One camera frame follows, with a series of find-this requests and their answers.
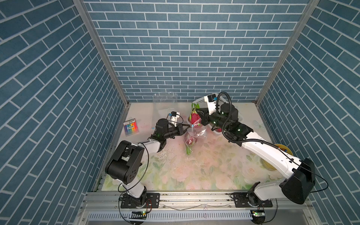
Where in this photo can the white plastic basket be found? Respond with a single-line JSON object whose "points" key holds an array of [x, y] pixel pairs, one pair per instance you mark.
{"points": [[203, 101]]}

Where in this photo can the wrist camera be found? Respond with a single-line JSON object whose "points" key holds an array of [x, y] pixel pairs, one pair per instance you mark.
{"points": [[173, 117], [211, 100]]}

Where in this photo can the zip-top bag with label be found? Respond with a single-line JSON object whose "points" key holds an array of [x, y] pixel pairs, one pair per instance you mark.
{"points": [[163, 104]]}

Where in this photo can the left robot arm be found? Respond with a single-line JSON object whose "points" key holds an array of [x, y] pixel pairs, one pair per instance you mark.
{"points": [[125, 162]]}

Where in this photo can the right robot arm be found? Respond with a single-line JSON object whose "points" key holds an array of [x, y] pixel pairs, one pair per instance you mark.
{"points": [[298, 174]]}

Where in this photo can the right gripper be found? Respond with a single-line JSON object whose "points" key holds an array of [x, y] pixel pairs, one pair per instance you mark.
{"points": [[205, 117]]}

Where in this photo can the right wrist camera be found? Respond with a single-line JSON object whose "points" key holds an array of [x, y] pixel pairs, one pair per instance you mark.
{"points": [[211, 100]]}

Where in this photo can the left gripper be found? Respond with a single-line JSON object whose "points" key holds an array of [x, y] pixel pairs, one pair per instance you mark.
{"points": [[178, 130]]}

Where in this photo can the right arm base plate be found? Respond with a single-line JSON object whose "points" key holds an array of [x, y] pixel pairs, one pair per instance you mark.
{"points": [[245, 200]]}

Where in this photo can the dragon fruit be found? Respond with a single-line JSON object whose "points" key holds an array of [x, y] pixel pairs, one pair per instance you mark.
{"points": [[194, 116], [189, 141]]}

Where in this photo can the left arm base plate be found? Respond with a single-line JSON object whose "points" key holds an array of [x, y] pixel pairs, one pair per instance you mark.
{"points": [[142, 200]]}

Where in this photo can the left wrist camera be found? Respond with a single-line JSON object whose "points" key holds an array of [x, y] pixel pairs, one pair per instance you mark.
{"points": [[173, 117]]}

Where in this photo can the rainbow colour card pack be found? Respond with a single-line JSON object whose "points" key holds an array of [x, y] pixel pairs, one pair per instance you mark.
{"points": [[130, 127]]}

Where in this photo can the aluminium front rail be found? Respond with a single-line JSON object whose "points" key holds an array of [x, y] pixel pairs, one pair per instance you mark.
{"points": [[192, 208]]}

